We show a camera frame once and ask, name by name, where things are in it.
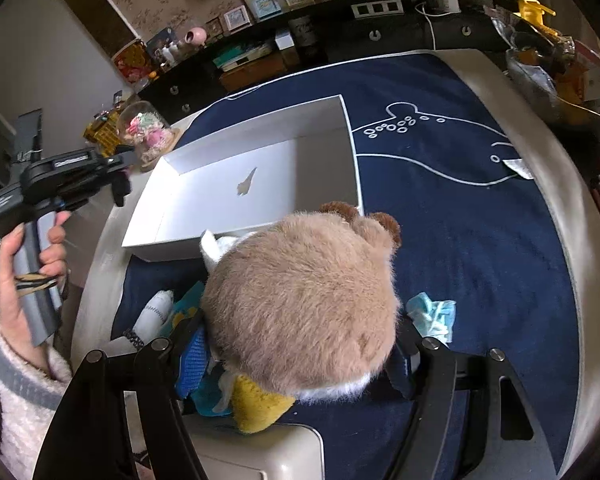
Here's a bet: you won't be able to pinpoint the teal cloth item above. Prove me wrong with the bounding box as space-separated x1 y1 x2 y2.
161 282 232 417

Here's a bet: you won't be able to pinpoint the cluttered side table items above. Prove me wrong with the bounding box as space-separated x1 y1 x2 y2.
493 0 600 198

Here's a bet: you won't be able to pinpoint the light blue cloth item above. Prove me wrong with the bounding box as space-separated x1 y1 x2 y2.
405 292 456 346

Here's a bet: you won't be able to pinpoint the navy blue blanket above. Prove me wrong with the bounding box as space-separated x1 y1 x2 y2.
110 52 581 478

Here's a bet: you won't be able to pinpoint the person's left hand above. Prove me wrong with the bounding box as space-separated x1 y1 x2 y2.
0 211 71 374

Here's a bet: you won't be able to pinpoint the beige plastic bin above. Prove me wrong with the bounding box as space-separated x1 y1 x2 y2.
184 415 325 480

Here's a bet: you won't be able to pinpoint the white cardboard box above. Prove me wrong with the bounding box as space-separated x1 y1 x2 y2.
122 96 363 261

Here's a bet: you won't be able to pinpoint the glass dome with pink flowers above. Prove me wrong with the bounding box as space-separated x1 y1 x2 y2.
117 101 184 171

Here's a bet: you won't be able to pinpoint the pink fluffy left sleeve forearm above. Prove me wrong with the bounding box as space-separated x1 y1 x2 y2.
0 327 72 479

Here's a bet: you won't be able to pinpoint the brown white round plush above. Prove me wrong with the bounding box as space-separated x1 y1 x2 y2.
201 202 401 403

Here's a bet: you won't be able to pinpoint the large white plush toy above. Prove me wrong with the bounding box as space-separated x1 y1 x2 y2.
199 230 254 273

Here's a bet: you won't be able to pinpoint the white plush with bead necklace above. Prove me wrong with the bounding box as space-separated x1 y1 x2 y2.
122 290 174 350

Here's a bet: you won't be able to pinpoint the yellow green white plush doll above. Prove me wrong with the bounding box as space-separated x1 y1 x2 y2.
212 370 296 434

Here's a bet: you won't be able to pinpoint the yellow plastic crate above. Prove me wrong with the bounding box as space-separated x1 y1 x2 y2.
83 110 121 156

